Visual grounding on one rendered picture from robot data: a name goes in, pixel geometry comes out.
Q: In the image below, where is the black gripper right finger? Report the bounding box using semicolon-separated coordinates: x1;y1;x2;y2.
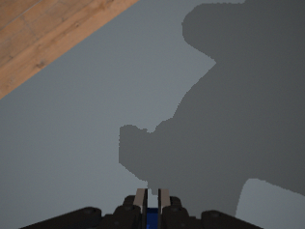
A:
157;188;263;229

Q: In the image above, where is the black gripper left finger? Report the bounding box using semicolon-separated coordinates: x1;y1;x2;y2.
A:
19;188;148;229

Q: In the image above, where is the small dark blue block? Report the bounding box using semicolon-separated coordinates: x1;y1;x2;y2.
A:
147;208;158;229

